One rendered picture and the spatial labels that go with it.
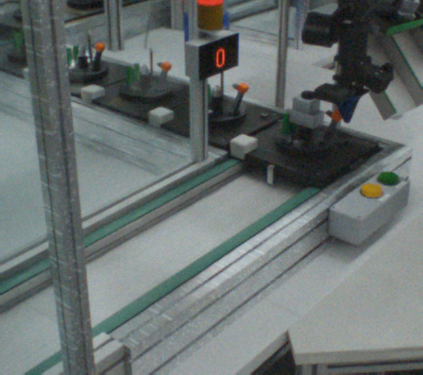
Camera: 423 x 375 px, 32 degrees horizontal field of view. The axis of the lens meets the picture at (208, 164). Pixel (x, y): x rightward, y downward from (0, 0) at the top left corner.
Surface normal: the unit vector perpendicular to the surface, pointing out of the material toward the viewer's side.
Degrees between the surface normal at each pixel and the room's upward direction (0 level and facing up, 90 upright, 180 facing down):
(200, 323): 90
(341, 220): 90
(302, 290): 0
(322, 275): 0
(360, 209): 0
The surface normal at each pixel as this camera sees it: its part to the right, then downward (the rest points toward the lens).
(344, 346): 0.00, -0.90
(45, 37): 0.77, 0.29
